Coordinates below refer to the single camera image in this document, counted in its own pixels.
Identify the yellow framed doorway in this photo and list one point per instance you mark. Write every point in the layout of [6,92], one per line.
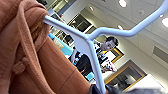
[111,78]

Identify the person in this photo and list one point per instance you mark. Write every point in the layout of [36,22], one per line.
[85,63]

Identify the grey ceiling vent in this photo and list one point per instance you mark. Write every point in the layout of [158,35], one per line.
[161,55]

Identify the round ceiling light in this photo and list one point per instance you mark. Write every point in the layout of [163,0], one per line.
[120,27]
[165,22]
[91,8]
[122,3]

